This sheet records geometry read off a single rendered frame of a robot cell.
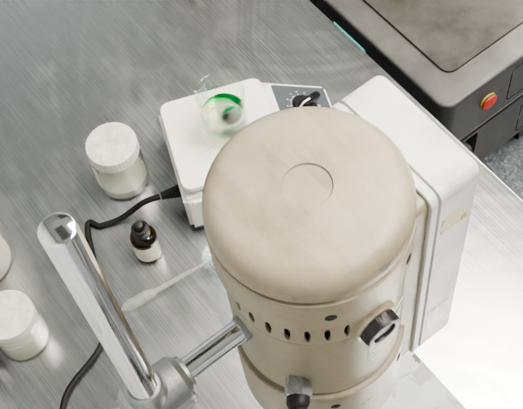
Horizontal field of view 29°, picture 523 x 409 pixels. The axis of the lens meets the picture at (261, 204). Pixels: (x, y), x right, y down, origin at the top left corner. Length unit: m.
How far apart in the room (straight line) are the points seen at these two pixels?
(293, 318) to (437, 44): 1.34
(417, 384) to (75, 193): 0.46
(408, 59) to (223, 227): 1.32
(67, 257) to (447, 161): 0.20
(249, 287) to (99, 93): 0.85
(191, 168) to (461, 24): 0.82
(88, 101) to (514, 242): 0.54
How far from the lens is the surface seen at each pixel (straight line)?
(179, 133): 1.13
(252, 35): 1.31
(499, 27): 1.82
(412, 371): 1.08
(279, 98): 1.18
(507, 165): 2.09
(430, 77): 1.75
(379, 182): 0.47
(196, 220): 1.14
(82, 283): 0.40
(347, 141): 0.48
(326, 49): 1.29
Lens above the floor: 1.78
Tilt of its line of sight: 61 degrees down
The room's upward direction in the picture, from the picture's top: 9 degrees counter-clockwise
